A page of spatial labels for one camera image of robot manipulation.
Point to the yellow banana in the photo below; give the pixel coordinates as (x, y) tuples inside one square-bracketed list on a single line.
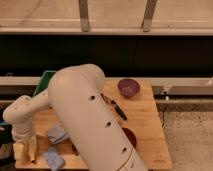
[(32, 154)]

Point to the red orange bowl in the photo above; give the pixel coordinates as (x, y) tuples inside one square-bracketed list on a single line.
[(130, 136)]

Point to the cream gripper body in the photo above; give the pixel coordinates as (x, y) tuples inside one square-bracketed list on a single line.
[(22, 135)]

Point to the purple bowl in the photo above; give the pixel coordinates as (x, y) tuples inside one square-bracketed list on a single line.
[(128, 87)]

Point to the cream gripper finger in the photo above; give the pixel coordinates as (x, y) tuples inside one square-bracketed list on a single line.
[(32, 146), (20, 151)]

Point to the blue folded cloth upper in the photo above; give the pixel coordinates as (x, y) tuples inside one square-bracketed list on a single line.
[(56, 134)]

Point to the black handled peeler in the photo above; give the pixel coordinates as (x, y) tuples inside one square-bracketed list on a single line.
[(115, 106)]

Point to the bunch of red grapes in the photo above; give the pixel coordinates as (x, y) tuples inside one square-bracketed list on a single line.
[(75, 151)]

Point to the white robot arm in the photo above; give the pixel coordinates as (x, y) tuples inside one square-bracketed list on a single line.
[(74, 93)]

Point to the blue sponge cloth lower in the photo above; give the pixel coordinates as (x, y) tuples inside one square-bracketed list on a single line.
[(53, 159)]

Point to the green plastic tray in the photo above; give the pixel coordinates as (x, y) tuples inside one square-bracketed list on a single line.
[(43, 82)]

